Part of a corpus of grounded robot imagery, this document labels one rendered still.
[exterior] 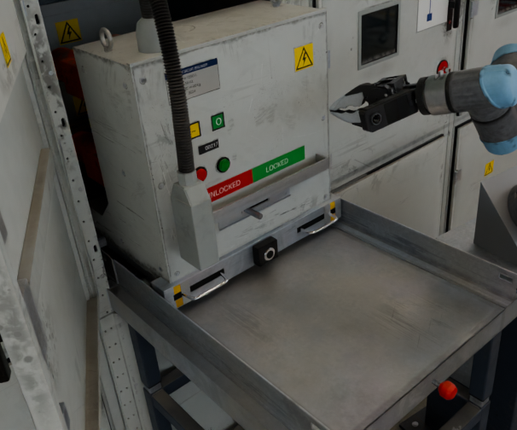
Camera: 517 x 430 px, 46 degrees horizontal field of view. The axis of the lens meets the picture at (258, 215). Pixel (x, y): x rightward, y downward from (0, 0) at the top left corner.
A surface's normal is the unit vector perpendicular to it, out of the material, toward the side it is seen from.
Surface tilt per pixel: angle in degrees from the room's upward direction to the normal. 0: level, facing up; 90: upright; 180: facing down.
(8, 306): 90
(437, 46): 90
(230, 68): 90
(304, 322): 0
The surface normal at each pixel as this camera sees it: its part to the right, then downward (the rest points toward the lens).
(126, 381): 0.65, 0.34
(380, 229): -0.75, 0.38
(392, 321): -0.07, -0.86
